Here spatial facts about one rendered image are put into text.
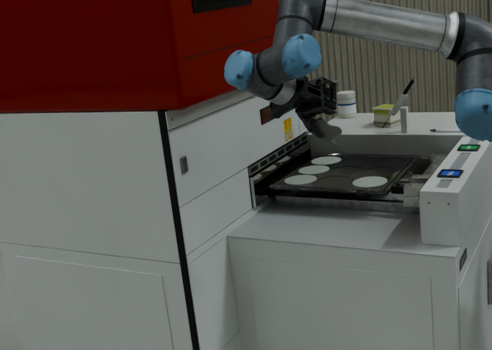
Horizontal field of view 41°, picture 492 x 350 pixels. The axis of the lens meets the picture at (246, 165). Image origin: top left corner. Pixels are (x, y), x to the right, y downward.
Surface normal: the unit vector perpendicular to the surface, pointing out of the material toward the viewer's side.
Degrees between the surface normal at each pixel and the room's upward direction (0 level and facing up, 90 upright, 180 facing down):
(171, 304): 90
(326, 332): 90
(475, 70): 51
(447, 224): 90
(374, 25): 97
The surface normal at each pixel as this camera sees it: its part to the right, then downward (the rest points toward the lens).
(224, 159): 0.88, 0.03
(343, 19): -0.05, 0.38
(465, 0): -0.47, 0.28
